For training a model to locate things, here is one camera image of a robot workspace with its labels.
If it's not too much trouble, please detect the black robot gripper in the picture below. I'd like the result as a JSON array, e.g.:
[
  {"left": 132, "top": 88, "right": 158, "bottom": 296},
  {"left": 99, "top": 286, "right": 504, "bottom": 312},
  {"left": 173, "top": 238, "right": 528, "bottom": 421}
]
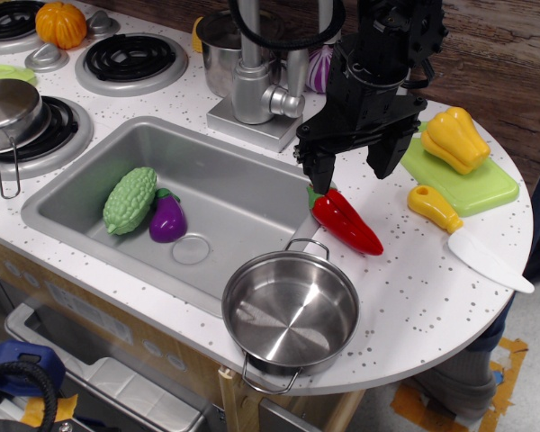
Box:
[{"left": 296, "top": 37, "right": 428, "bottom": 194}]

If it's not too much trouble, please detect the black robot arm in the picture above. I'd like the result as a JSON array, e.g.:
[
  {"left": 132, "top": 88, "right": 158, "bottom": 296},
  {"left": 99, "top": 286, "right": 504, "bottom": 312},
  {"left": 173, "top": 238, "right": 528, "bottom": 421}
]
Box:
[{"left": 295, "top": 1, "right": 448, "bottom": 194}]

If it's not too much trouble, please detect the tall steel pot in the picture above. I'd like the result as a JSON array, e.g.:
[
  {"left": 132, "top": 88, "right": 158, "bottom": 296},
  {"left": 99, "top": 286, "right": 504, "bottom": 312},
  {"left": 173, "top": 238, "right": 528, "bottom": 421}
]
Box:
[{"left": 196, "top": 9, "right": 284, "bottom": 98}]

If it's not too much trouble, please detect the purple toy eggplant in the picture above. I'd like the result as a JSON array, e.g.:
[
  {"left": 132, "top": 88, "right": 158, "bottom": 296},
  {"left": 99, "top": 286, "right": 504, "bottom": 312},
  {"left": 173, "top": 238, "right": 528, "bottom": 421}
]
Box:
[{"left": 149, "top": 188, "right": 188, "bottom": 243}]

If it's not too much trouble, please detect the steel pan on burner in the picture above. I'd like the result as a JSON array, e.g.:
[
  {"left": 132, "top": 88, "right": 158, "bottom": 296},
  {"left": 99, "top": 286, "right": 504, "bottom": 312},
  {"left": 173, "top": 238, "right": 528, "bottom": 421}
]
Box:
[{"left": 0, "top": 78, "right": 51, "bottom": 181}]

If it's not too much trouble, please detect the red toy chili pepper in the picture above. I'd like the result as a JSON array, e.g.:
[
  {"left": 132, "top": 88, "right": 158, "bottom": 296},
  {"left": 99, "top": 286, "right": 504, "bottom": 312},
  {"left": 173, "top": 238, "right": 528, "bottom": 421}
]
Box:
[{"left": 307, "top": 185, "right": 383, "bottom": 256}]

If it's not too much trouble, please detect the silver toy faucet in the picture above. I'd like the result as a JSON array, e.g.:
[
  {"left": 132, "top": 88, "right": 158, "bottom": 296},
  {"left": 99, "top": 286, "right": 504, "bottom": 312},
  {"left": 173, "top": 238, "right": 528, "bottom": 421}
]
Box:
[{"left": 207, "top": 1, "right": 316, "bottom": 152}]

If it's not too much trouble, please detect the yellow toy bell pepper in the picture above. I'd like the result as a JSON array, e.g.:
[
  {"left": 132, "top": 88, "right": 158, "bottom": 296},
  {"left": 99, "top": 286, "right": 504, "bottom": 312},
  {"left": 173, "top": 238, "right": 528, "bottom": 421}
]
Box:
[{"left": 421, "top": 107, "right": 491, "bottom": 176}]

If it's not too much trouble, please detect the purple toy onion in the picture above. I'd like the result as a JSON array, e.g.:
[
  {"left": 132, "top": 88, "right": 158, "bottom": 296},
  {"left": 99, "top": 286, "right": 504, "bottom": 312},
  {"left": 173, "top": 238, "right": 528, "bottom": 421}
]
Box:
[{"left": 306, "top": 44, "right": 333, "bottom": 94}]

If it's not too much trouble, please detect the green toy cutting board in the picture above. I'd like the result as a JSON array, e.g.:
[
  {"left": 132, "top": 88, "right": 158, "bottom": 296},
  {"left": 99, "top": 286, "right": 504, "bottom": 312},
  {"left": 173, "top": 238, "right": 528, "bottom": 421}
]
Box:
[{"left": 400, "top": 137, "right": 519, "bottom": 217}]

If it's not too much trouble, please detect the grey toy sink basin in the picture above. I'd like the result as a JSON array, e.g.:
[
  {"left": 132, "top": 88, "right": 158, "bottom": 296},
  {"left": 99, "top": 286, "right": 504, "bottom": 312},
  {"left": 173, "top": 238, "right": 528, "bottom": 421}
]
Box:
[{"left": 22, "top": 117, "right": 318, "bottom": 315}]

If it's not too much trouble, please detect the yellow toy corn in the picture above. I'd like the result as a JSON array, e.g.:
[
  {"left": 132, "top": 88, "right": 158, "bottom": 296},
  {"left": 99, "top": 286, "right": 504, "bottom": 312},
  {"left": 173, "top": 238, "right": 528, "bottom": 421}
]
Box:
[{"left": 192, "top": 16, "right": 203, "bottom": 53}]

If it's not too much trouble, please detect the green toy bitter gourd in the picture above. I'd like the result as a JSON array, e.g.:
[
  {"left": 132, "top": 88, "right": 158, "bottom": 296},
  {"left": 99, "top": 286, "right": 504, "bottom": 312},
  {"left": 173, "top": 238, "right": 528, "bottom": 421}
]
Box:
[{"left": 103, "top": 166, "right": 157, "bottom": 235}]

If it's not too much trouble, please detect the black coil burner centre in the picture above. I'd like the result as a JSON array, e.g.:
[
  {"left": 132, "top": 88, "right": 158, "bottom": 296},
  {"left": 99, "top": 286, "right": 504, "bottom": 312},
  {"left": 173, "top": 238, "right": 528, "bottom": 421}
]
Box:
[{"left": 75, "top": 33, "right": 188, "bottom": 97}]

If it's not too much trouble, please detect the black coil burner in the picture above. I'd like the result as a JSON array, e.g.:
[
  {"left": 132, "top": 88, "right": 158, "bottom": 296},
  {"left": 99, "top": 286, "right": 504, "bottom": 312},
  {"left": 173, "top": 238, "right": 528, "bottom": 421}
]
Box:
[
  {"left": 0, "top": 1, "right": 45, "bottom": 55},
  {"left": 75, "top": 33, "right": 188, "bottom": 97},
  {"left": 0, "top": 96, "right": 94, "bottom": 181}
]

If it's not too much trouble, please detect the black coil burner front left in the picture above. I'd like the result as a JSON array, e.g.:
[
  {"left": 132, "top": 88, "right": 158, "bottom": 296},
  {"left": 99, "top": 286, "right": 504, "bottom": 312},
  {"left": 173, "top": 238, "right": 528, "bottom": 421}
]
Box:
[{"left": 0, "top": 96, "right": 94, "bottom": 181}]

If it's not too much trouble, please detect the silver stove knob far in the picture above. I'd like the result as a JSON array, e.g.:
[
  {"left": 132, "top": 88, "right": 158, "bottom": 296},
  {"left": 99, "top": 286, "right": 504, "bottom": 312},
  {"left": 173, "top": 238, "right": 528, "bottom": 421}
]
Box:
[{"left": 86, "top": 10, "right": 121, "bottom": 39}]

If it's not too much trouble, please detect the silver stove knob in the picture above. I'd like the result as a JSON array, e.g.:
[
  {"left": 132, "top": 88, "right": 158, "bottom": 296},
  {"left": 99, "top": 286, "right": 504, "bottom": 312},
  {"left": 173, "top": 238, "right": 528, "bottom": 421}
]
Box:
[
  {"left": 86, "top": 10, "right": 121, "bottom": 39},
  {"left": 24, "top": 42, "right": 69, "bottom": 73}
]

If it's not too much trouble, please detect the silver stove knob near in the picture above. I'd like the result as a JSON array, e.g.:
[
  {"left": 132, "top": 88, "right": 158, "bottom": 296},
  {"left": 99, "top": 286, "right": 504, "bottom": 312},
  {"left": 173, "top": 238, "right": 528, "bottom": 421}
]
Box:
[{"left": 24, "top": 42, "right": 69, "bottom": 73}]

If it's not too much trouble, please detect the orange toy pumpkin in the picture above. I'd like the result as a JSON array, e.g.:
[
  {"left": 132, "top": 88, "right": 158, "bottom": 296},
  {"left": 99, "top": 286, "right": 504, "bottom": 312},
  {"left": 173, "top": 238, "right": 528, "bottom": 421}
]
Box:
[{"left": 35, "top": 2, "right": 87, "bottom": 50}]

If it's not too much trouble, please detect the black coil burner back left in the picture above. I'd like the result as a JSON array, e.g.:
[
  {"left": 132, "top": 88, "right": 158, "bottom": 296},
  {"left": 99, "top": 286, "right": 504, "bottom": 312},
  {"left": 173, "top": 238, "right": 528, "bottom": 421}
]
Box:
[{"left": 0, "top": 1, "right": 45, "bottom": 55}]

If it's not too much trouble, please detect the light green toy plate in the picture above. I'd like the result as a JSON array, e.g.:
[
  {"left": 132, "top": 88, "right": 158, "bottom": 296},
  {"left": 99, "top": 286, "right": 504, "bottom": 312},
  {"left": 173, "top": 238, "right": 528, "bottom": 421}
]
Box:
[{"left": 0, "top": 64, "right": 37, "bottom": 86}]

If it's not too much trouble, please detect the yellow handled toy knife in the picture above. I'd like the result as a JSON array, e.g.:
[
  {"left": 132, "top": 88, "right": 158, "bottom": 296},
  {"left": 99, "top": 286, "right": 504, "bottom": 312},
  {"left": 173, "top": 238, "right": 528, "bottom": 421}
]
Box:
[{"left": 407, "top": 185, "right": 535, "bottom": 293}]

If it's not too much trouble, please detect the black ribbed cable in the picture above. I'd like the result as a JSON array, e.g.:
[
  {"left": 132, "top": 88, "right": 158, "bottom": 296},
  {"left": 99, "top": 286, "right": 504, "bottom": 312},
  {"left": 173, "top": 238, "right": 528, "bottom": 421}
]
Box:
[{"left": 227, "top": 0, "right": 347, "bottom": 50}]

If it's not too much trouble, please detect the steel pot with handles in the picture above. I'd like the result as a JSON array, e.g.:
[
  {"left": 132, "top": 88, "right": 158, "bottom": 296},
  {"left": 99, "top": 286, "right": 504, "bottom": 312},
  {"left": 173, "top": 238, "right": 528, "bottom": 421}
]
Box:
[{"left": 221, "top": 246, "right": 360, "bottom": 395}]

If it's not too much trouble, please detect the blue clamp with black cable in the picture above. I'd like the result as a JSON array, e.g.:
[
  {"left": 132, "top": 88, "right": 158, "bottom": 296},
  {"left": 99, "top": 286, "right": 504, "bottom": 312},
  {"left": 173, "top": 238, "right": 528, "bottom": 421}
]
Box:
[{"left": 0, "top": 340, "right": 66, "bottom": 431}]

